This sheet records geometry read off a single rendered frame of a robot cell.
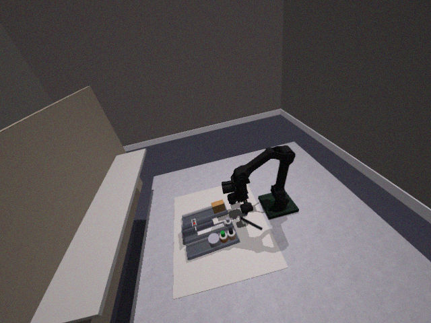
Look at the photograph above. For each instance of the tan block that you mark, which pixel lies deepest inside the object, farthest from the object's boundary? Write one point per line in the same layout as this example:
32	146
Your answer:
218	206

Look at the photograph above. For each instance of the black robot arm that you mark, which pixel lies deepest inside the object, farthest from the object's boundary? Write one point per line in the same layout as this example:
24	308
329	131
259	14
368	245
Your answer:
241	174

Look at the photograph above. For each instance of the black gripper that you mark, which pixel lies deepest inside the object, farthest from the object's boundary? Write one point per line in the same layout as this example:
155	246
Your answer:
243	196

